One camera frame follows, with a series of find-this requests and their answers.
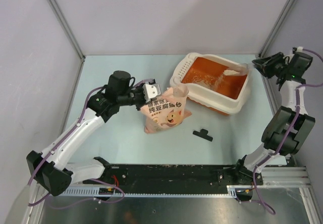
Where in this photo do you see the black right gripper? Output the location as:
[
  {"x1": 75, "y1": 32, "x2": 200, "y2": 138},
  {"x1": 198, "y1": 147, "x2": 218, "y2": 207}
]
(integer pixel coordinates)
[{"x1": 251, "y1": 51, "x2": 289, "y2": 79}]

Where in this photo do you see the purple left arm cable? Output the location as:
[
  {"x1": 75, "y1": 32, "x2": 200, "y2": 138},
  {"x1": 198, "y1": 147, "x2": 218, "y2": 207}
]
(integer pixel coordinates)
[{"x1": 27, "y1": 79, "x2": 126, "y2": 207}]

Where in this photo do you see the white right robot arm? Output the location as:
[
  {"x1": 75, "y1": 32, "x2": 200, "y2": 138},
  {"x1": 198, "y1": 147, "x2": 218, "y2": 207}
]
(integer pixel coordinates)
[{"x1": 233, "y1": 47, "x2": 315, "y2": 184}]

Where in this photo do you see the left aluminium corner post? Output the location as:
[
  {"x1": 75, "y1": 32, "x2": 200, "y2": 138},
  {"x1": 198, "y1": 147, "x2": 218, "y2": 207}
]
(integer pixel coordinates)
[{"x1": 47, "y1": 0, "x2": 85, "y2": 60}]

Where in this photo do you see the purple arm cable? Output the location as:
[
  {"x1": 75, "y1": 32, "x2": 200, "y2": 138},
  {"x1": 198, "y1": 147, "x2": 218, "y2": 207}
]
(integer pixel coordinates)
[
  {"x1": 27, "y1": 79, "x2": 126, "y2": 207},
  {"x1": 252, "y1": 47, "x2": 323, "y2": 216}
]

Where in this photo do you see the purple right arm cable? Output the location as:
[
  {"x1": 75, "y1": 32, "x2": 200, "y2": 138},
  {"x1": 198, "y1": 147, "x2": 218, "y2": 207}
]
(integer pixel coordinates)
[{"x1": 252, "y1": 47, "x2": 323, "y2": 216}]

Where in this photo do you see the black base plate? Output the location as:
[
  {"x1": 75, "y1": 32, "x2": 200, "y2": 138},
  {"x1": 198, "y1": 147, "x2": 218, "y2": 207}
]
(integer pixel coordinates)
[{"x1": 99, "y1": 164, "x2": 263, "y2": 196}]

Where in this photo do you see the aluminium frame rail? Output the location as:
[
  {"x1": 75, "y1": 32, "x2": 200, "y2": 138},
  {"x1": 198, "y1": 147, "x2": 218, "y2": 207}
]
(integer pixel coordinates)
[{"x1": 60, "y1": 166, "x2": 310, "y2": 198}]

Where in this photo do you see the clear plastic litter scoop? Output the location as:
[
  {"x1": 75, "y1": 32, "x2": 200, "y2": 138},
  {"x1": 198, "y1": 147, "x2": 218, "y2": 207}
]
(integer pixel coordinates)
[{"x1": 223, "y1": 64, "x2": 250, "y2": 76}]

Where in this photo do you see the white and orange litter box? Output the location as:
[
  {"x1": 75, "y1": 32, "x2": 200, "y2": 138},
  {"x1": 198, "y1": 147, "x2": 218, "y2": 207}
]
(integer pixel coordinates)
[{"x1": 170, "y1": 52, "x2": 251, "y2": 115}]

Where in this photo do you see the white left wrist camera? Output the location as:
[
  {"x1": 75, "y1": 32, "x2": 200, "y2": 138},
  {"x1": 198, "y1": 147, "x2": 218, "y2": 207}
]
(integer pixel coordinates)
[{"x1": 142, "y1": 83, "x2": 161, "y2": 102}]

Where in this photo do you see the black bag clip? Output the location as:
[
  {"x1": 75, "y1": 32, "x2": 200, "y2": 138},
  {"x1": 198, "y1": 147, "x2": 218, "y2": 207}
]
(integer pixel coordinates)
[{"x1": 192, "y1": 129, "x2": 213, "y2": 142}]

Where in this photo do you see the aluminium corner post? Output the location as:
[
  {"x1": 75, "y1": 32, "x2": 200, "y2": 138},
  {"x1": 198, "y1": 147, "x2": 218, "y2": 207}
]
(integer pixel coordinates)
[
  {"x1": 47, "y1": 0, "x2": 85, "y2": 60},
  {"x1": 257, "y1": 0, "x2": 298, "y2": 58}
]

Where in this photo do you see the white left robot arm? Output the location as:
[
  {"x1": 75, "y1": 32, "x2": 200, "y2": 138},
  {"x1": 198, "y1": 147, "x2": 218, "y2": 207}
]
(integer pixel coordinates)
[{"x1": 26, "y1": 71, "x2": 160, "y2": 196}]

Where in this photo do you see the right aluminium corner post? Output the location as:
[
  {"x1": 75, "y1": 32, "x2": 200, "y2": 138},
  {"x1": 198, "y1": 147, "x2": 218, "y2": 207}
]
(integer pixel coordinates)
[{"x1": 257, "y1": 0, "x2": 298, "y2": 58}]

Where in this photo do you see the pink cat litter bag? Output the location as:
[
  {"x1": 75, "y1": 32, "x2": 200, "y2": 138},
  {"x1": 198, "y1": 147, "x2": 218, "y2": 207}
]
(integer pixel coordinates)
[{"x1": 140, "y1": 84, "x2": 191, "y2": 134}]

